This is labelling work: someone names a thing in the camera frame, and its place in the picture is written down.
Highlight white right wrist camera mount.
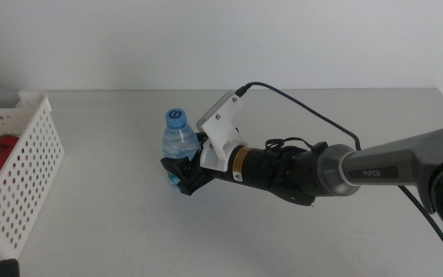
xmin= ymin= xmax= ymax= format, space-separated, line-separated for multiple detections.
xmin=196 ymin=91 xmax=245 ymax=172

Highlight white perforated plastic basket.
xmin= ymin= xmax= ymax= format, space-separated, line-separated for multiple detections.
xmin=0 ymin=90 xmax=65 ymax=263

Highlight clear water bottle blue cap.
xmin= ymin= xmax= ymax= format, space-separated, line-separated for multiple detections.
xmin=162 ymin=108 xmax=202 ymax=185

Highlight thin black cable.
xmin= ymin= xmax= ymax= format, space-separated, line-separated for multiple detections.
xmin=265 ymin=136 xmax=329 ymax=155

